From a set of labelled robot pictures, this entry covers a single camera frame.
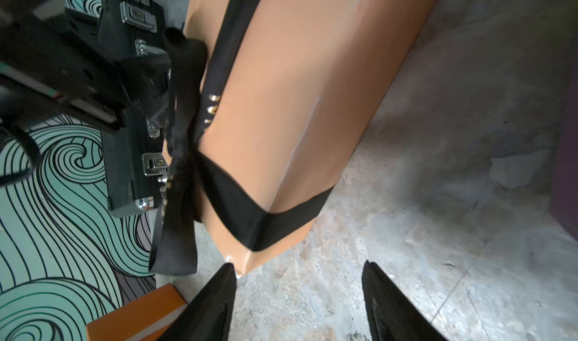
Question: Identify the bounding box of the purple gift box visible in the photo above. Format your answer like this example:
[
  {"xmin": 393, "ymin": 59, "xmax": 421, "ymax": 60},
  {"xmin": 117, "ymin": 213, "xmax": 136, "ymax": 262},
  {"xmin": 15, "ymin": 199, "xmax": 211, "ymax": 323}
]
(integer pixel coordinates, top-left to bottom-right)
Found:
[{"xmin": 549, "ymin": 64, "xmax": 577, "ymax": 240}]

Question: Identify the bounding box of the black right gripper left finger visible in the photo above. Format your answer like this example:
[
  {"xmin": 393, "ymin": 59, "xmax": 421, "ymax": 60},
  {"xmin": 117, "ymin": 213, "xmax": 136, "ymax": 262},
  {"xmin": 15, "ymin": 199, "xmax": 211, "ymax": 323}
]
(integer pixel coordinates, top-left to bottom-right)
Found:
[{"xmin": 158, "ymin": 263, "xmax": 237, "ymax": 341}]

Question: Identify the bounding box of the peach gift box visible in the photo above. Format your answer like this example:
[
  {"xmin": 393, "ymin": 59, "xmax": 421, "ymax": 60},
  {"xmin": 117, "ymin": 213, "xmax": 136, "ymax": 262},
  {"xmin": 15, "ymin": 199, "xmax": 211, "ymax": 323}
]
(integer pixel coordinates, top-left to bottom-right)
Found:
[{"xmin": 182, "ymin": 0, "xmax": 437, "ymax": 275}]

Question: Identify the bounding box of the black ribbon gold lettering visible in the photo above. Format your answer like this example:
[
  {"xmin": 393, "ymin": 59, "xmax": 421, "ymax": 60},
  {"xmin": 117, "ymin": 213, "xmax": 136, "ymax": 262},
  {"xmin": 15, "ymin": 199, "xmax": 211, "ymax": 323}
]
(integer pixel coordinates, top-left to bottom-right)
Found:
[{"xmin": 148, "ymin": 0, "xmax": 329, "ymax": 276}]

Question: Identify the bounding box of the orange gift box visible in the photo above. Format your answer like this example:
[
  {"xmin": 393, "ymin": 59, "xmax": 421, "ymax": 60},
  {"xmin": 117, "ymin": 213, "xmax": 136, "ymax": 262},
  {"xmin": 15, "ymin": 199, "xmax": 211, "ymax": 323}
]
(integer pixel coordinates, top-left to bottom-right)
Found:
[{"xmin": 86, "ymin": 284, "xmax": 188, "ymax": 341}]

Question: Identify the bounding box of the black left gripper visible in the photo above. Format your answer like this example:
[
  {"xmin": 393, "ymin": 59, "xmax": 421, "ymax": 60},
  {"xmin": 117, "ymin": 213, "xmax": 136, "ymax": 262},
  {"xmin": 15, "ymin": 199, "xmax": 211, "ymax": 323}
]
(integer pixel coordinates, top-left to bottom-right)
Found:
[{"xmin": 64, "ymin": 0, "xmax": 169, "ymax": 218}]

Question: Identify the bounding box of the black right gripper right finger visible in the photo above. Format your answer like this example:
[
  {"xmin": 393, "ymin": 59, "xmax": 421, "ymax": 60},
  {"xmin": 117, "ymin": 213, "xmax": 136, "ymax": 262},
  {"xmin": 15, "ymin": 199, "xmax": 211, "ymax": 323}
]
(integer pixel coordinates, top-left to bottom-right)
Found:
[{"xmin": 362, "ymin": 261, "xmax": 446, "ymax": 341}]

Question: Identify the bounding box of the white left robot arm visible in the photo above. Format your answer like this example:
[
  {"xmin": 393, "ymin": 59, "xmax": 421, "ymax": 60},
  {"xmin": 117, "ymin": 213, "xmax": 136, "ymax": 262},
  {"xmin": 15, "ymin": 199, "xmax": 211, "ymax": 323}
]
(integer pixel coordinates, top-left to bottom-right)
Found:
[{"xmin": 1, "ymin": 0, "xmax": 170, "ymax": 218}]

